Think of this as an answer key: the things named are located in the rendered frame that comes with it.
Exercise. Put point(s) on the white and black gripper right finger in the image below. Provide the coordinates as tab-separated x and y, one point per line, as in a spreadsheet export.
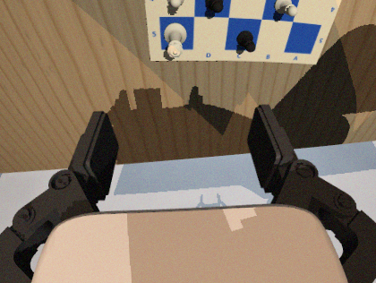
295	182

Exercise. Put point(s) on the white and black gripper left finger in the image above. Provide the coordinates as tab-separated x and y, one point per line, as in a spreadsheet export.
71	192

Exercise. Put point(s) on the blue and white chessboard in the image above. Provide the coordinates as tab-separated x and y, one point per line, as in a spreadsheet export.
211	36

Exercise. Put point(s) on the black pawn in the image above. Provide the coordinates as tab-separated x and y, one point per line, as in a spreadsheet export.
216	5
244	39

